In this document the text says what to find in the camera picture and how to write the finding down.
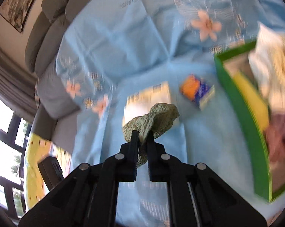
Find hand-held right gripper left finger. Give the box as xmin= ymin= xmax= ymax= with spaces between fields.
xmin=18 ymin=130 xmax=139 ymax=227

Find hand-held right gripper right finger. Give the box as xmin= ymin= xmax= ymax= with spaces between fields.
xmin=146 ymin=130 xmax=267 ymax=227

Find green knit cloth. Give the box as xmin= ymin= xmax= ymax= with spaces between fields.
xmin=122 ymin=102 xmax=180 ymax=168

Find green box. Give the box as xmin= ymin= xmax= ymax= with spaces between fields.
xmin=213 ymin=40 xmax=285 ymax=204

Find yellow sponge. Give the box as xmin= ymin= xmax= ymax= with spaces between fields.
xmin=233 ymin=72 xmax=269 ymax=130

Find purple cloth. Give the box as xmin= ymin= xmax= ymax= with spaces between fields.
xmin=263 ymin=112 xmax=285 ymax=163

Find grey sofa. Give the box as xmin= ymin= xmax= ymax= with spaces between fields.
xmin=32 ymin=104 xmax=79 ymax=154

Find window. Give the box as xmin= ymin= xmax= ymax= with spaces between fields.
xmin=0 ymin=90 xmax=33 ymax=220

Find orange white tissue packet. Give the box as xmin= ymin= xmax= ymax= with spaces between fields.
xmin=123 ymin=82 xmax=172 ymax=128

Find grey striped pillow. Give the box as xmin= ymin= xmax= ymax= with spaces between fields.
xmin=36 ymin=59 xmax=81 ymax=119

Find blue orange tissue packet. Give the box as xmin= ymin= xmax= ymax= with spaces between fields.
xmin=179 ymin=74 xmax=216 ymax=110

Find grey curtain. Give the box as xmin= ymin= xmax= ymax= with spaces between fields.
xmin=0 ymin=40 xmax=40 ymax=123

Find framed wall picture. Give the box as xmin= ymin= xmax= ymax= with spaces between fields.
xmin=0 ymin=0 xmax=44 ymax=33

